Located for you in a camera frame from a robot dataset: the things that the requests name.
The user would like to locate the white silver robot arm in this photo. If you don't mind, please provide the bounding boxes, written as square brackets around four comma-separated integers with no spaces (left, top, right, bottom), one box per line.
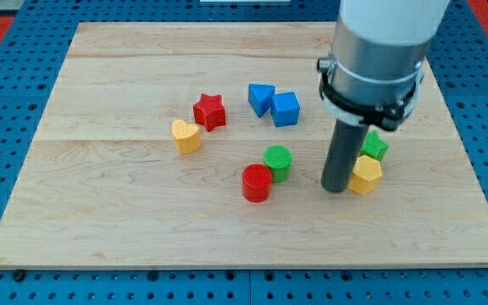
[317,0,450,131]

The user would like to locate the yellow heart block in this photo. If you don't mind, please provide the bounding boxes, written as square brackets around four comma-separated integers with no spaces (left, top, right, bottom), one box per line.
[171,119,202,154]

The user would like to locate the red cylinder block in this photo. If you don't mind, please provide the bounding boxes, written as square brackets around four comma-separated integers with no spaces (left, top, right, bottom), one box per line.
[241,164,272,202]

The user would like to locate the blue triangle block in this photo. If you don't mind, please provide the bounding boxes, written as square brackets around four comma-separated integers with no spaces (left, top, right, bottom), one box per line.
[248,83,275,118]

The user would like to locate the green star block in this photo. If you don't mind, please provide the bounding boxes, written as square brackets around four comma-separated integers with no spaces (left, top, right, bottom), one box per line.
[360,130,389,162]

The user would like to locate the red star block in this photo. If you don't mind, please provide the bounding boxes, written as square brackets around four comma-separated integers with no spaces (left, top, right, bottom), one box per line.
[192,93,226,132]

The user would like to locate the wooden board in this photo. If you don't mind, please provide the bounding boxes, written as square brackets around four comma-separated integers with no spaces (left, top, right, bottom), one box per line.
[0,22,488,270]

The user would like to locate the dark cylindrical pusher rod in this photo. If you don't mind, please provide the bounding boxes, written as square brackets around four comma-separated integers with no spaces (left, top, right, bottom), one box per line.
[321,120,369,193]

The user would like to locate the blue cube block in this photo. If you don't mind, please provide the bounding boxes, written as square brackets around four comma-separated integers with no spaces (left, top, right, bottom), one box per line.
[271,91,300,127]

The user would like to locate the yellow hexagon block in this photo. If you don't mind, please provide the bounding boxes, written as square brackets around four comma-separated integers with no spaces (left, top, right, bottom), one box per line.
[347,155,383,195]

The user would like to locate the green cylinder block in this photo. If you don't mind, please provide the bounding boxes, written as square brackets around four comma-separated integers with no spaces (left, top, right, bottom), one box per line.
[263,145,292,183]

